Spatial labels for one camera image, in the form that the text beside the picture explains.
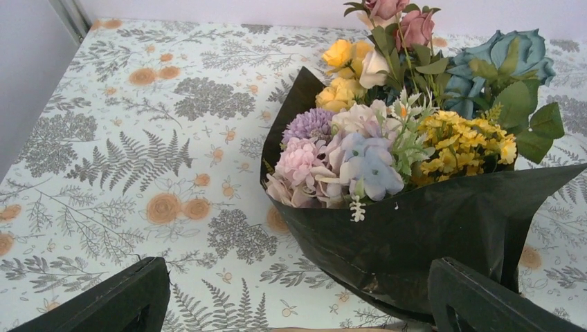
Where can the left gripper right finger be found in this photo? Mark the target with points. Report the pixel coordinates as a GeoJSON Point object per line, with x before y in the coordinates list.
{"type": "Point", "coordinates": [462, 299]}

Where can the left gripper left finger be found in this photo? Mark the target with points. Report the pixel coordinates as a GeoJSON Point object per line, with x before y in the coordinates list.
{"type": "Point", "coordinates": [135, 299]}

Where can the black wrapping paper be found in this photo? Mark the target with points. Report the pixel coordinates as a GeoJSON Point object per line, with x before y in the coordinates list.
{"type": "Point", "coordinates": [481, 221]}

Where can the colourful artificial flower bouquet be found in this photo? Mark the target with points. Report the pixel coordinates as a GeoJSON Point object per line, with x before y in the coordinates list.
{"type": "Point", "coordinates": [399, 114]}

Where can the floral patterned table mat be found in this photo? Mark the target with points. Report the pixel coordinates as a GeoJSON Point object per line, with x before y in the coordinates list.
{"type": "Point", "coordinates": [151, 146]}

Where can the left vertical aluminium post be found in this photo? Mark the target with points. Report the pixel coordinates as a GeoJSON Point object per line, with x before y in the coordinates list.
{"type": "Point", "coordinates": [74, 18]}

